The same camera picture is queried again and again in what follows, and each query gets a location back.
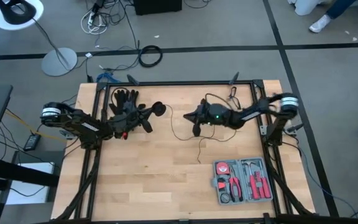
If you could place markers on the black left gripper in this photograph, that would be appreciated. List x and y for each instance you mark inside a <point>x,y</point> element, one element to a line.
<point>146,123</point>

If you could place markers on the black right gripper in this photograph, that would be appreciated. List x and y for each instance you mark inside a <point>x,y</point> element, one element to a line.
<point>197,129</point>

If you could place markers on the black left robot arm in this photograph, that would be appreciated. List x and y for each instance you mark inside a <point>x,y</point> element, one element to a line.
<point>73,121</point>

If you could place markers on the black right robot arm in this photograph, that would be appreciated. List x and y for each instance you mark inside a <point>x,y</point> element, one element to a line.
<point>253,113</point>

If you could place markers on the black green work glove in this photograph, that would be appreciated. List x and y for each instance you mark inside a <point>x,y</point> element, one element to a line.
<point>118,98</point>
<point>134,96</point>

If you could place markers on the red tape measure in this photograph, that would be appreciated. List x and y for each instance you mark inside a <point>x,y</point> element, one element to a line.
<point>222,168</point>

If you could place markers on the grey plastic tool case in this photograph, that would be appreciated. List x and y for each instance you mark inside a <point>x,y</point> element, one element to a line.
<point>244,199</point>

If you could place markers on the black box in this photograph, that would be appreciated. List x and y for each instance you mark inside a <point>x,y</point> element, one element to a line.
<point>157,6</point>

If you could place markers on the grey round stand base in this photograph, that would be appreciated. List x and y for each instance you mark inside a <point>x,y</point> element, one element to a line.
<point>54,65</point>

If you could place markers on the white power strip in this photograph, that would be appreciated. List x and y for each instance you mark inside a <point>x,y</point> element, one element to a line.
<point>90,20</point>

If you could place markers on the black power brick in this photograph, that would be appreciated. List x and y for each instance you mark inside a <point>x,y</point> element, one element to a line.
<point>32,142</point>

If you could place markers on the white box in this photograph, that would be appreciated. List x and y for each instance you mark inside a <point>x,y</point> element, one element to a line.
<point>30,193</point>

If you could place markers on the person's white shoe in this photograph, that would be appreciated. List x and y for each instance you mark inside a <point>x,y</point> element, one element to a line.
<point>322,23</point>

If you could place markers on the black curved object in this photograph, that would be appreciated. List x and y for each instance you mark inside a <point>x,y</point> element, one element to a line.
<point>9,17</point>

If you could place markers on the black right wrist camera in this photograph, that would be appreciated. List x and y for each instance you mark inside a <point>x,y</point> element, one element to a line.
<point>203,112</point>

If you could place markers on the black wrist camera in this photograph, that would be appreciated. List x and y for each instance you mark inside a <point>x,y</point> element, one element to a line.
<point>129,116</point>
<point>203,112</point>

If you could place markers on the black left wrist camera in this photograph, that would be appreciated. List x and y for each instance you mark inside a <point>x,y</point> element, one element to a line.
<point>129,116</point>

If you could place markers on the black table frame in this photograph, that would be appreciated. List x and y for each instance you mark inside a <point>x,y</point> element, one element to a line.
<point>179,83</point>

